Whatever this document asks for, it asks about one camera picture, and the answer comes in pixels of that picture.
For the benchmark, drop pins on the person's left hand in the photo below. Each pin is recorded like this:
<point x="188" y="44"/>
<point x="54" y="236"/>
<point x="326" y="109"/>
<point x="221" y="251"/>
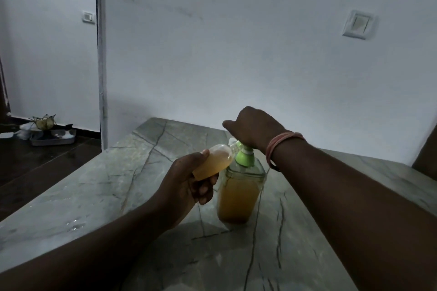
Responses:
<point x="177" y="188"/>

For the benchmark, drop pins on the metal tray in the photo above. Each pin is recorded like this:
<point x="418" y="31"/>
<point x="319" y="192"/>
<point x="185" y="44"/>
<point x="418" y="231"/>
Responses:
<point x="51" y="139"/>

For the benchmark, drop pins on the person's right forearm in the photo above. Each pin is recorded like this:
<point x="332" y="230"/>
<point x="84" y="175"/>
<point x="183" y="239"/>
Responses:
<point x="358" y="209"/>

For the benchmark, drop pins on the brown wooden door edge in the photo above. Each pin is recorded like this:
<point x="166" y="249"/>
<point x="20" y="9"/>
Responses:
<point x="3" y="96"/>

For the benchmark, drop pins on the person's left thumb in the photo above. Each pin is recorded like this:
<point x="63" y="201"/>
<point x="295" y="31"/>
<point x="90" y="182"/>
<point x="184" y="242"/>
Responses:
<point x="196" y="157"/>

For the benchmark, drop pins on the small white wall switch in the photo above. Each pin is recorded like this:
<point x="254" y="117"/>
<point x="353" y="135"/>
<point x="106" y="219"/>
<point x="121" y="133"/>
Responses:
<point x="88" y="17"/>

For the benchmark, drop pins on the dark brown wooden furniture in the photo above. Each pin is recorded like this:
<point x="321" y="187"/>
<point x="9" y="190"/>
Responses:
<point x="426" y="157"/>

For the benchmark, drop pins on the person's right hand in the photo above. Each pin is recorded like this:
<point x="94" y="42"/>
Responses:
<point x="254" y="127"/>

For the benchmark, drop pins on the large white wall switch plate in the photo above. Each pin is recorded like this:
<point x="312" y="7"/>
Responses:
<point x="358" y="24"/>

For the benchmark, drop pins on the person's right fingers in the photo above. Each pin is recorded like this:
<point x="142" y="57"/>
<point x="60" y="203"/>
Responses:
<point x="230" y="127"/>

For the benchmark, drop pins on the small bottle with orange liquid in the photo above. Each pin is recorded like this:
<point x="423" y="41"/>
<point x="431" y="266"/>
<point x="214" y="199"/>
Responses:
<point x="215" y="163"/>

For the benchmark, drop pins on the white cloth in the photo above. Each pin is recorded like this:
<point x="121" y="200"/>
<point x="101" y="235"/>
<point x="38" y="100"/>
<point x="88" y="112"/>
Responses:
<point x="24" y="132"/>

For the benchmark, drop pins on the person's left forearm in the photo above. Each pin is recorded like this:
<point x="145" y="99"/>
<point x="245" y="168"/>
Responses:
<point x="85" y="250"/>

